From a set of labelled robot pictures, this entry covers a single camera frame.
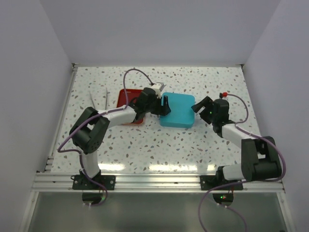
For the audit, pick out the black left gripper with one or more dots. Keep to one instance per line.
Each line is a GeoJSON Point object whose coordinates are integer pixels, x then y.
{"type": "Point", "coordinates": [162, 110]}

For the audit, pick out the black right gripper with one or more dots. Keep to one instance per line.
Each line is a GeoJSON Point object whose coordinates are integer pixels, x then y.
{"type": "Point", "coordinates": [207, 103]}

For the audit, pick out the teal tin lid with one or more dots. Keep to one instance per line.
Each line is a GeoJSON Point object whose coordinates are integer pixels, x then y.
{"type": "Point", "coordinates": [180, 104]}

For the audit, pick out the metal tongs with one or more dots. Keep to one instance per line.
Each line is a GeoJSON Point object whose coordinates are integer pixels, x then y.
{"type": "Point", "coordinates": [99, 98]}

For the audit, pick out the teal tin box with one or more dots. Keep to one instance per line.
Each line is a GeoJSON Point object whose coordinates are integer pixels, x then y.
{"type": "Point", "coordinates": [176, 122]}

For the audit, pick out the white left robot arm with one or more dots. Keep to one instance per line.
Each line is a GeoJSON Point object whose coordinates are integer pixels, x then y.
{"type": "Point", "coordinates": [89, 130]}

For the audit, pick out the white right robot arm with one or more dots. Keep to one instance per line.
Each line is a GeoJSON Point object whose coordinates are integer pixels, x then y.
{"type": "Point", "coordinates": [260, 159]}

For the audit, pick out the red lacquer tray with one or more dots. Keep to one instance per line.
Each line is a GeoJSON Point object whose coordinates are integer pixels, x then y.
{"type": "Point", "coordinates": [131, 94]}

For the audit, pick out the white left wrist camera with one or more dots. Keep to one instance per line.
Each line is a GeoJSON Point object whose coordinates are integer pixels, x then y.
{"type": "Point", "coordinates": [158, 87]}

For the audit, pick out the aluminium table frame rail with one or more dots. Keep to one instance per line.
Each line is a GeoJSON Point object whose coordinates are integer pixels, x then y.
{"type": "Point", "coordinates": [50, 154]}

